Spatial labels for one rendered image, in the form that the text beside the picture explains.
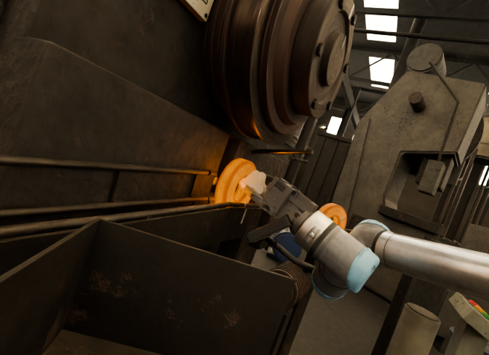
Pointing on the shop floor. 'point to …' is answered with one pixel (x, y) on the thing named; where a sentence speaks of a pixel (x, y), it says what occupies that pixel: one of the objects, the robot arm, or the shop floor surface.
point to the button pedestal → (468, 329)
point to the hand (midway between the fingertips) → (239, 180)
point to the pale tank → (481, 154)
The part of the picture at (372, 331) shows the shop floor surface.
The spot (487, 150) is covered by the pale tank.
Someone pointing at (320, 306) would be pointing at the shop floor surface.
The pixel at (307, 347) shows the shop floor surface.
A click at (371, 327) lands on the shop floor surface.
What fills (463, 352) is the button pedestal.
